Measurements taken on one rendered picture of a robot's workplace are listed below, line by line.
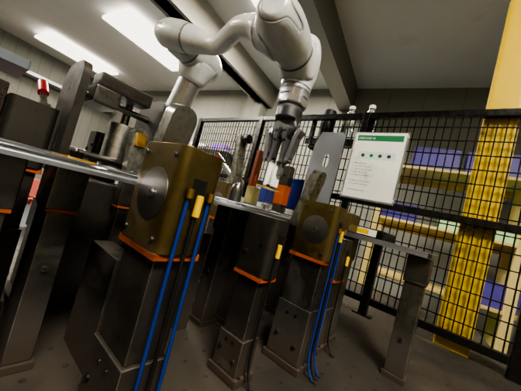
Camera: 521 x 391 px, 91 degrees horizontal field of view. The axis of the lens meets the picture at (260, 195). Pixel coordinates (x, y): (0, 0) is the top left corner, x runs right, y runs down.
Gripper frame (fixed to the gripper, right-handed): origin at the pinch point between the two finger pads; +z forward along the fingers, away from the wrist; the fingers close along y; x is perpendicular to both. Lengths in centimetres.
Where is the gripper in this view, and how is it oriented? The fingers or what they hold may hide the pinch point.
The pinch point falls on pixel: (273, 174)
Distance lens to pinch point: 73.9
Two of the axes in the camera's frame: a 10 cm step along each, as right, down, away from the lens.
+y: 7.6, 1.7, -6.3
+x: 6.0, 1.9, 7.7
